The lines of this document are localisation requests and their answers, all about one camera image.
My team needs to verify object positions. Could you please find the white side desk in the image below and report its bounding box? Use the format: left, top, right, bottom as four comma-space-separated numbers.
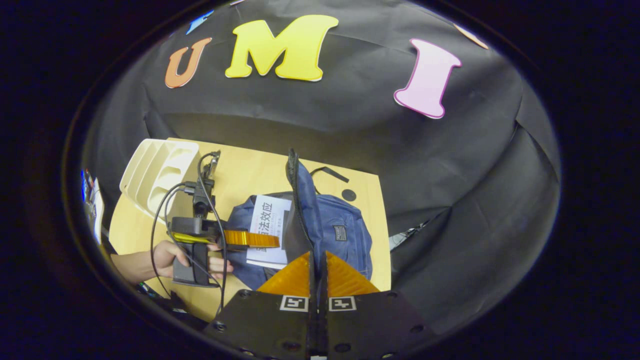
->
90, 177, 106, 246

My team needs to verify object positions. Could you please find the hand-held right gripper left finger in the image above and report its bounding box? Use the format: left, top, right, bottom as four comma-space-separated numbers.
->
202, 251, 317, 360

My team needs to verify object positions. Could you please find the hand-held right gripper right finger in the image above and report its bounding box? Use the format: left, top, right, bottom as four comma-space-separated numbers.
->
320, 251, 437, 360

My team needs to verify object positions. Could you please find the blue-trimmed white book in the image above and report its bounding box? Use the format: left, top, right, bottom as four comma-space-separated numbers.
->
246, 195, 293, 270

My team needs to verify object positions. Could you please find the blue schoolbag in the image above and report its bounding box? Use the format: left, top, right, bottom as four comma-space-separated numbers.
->
225, 148, 374, 292

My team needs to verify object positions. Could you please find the white bookshelf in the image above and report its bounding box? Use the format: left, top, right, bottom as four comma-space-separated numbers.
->
119, 139, 200, 224

